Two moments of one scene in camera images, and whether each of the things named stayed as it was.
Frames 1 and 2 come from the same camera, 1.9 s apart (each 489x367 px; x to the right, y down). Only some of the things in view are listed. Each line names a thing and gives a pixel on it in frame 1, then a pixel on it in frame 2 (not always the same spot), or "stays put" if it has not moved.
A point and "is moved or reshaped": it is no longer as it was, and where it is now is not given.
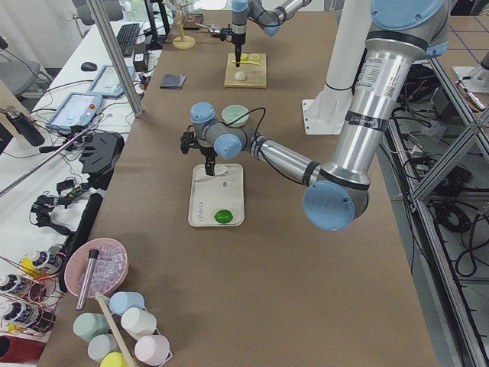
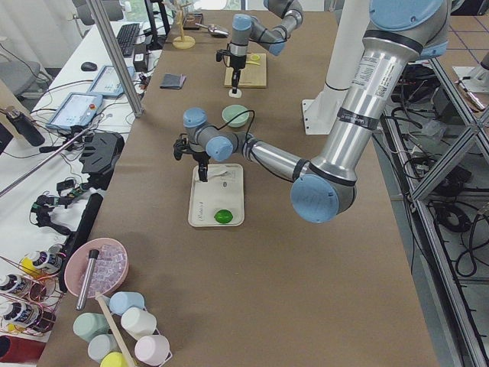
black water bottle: [26, 127] stays put
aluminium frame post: [118, 56] stays put
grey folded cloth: [173, 81] stays put
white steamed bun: [240, 76] is moved or reshaped
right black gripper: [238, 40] -> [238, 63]
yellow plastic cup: [113, 359] stays put
